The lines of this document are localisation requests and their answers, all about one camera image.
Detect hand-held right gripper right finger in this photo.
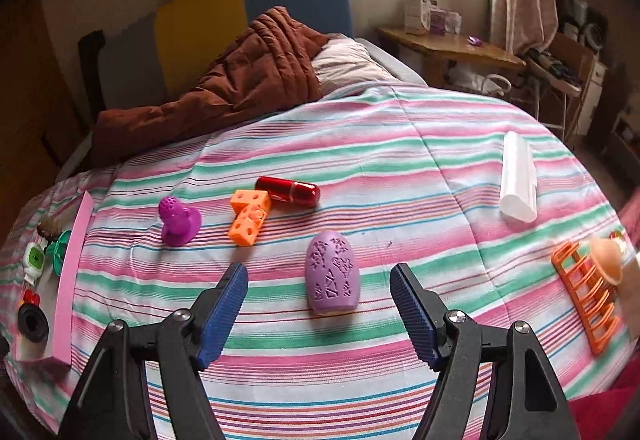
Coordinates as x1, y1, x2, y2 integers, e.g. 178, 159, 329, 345
390, 263, 583, 440

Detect black round disc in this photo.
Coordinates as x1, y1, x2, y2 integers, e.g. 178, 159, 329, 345
17, 304, 49, 343

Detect purple patterned egg-shaped shell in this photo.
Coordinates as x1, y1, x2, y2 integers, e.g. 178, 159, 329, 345
305, 230, 361, 317

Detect wooden desk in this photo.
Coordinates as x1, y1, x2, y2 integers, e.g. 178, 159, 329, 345
375, 27, 527, 91

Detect purple perforated plastic toy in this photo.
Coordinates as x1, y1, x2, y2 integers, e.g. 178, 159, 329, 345
159, 197, 203, 246

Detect striped pink green blanket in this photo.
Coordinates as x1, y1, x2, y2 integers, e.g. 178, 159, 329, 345
0, 83, 640, 440

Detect beige cardboard box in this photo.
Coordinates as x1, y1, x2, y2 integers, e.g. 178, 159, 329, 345
619, 255, 640, 321

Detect white carton box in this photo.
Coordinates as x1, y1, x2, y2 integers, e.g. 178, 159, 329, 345
404, 0, 432, 35

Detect pink storage box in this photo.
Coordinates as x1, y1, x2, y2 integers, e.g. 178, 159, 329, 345
0, 193, 96, 368

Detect red cloth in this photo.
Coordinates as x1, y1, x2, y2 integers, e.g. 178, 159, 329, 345
565, 375, 640, 440

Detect metal folding chair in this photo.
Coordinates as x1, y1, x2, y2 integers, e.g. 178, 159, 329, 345
525, 48, 583, 141

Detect small purple box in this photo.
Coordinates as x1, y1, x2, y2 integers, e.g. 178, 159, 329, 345
429, 5, 448, 35

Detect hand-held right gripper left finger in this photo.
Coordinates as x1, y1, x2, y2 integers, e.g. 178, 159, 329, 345
57, 263, 249, 440

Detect orange plastic rack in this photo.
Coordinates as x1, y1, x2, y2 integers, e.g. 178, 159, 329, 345
551, 241, 621, 355

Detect red capsule container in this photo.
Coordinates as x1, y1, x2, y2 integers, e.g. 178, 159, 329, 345
255, 175, 321, 207

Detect yellow headboard panel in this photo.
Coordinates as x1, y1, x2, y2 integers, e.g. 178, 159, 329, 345
154, 0, 251, 94

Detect white bag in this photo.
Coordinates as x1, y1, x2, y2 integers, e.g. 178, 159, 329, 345
450, 70, 516, 96

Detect white green plastic gadget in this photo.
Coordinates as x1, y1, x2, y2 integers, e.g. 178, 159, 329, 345
23, 243, 48, 286

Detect orange cube blocks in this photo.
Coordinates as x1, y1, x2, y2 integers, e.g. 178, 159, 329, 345
227, 189, 272, 248

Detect large cardboard box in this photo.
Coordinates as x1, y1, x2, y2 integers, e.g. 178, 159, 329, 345
550, 30, 608, 136

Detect grey white pillow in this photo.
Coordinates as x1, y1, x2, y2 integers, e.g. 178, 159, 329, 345
312, 39, 401, 96

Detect brown quilted comforter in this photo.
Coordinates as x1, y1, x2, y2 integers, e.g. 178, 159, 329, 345
92, 6, 346, 166

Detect small brown object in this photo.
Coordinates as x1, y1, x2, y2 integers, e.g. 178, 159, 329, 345
37, 217, 63, 241

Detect translucent white plastic case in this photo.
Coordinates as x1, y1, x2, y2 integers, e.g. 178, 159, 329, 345
500, 131, 538, 223

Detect peach silicone funnel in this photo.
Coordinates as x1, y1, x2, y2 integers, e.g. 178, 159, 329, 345
590, 235, 625, 282

